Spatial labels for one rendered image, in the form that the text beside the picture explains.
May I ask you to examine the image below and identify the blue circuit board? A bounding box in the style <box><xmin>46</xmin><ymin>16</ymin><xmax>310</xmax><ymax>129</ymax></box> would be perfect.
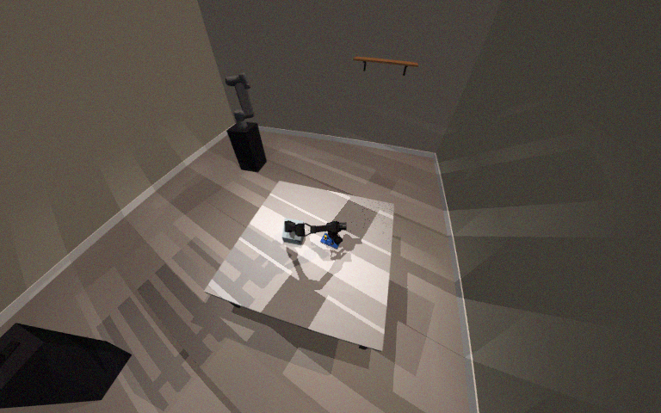
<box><xmin>320</xmin><ymin>233</ymin><xmax>339</xmax><ymax>249</ymax></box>

